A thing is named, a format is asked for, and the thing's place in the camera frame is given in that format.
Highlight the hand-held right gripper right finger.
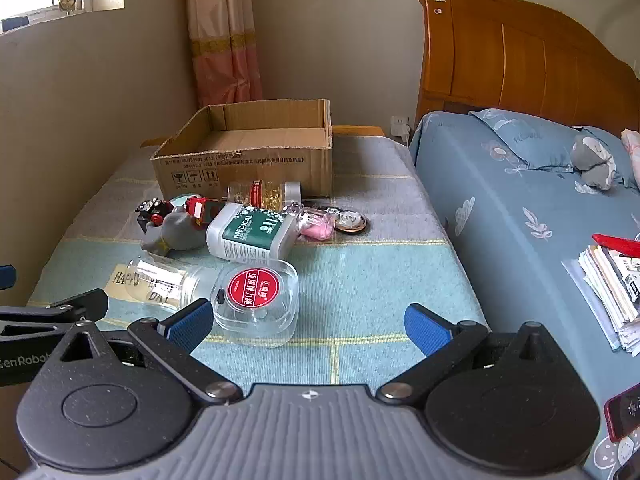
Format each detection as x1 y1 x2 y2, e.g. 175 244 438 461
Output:
376 303 564 404

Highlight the brown cardboard box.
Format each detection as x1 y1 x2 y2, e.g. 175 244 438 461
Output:
141 99 334 206

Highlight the wooden headboard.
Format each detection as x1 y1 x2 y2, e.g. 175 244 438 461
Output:
416 0 640 143

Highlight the clear bottle of gold capsules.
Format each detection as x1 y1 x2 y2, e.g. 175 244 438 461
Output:
226 180 302 211

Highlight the grey toy figure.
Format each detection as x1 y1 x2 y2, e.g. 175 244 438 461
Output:
141 210 211 256

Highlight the blue floral pillow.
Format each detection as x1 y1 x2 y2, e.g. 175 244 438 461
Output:
469 107 626 186

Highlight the red smartphone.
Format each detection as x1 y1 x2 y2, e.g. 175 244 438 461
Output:
603 382 640 443

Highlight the pink patterned cloth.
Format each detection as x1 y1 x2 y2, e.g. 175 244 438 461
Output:
621 130 640 186

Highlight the clear plastic box red label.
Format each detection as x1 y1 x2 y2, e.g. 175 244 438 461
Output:
212 258 300 348

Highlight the clear plastic bottle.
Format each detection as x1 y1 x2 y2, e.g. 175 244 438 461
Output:
111 255 221 313

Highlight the red toy truck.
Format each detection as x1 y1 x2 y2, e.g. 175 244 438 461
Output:
185 197 228 226

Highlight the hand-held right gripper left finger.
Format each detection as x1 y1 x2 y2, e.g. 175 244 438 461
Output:
55 298 245 405

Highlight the red flat object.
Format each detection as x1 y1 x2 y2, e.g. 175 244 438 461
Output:
592 232 640 258

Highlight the pink keychain charm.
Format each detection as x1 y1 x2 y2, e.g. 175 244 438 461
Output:
287 202 335 242

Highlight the white bottle with green label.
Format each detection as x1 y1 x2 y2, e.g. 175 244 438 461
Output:
206 202 297 263

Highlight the pink and cream curtain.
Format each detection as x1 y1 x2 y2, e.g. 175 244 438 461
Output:
184 0 264 109

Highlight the grey plush toy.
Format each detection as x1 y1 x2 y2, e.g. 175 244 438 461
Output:
571 134 618 191

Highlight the round silver foil item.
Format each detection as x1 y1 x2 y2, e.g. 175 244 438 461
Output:
327 207 368 233

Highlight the wooden bedside table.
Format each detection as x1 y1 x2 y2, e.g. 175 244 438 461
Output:
332 125 386 138

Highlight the stack of papers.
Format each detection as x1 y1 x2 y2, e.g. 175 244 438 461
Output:
577 245 640 356

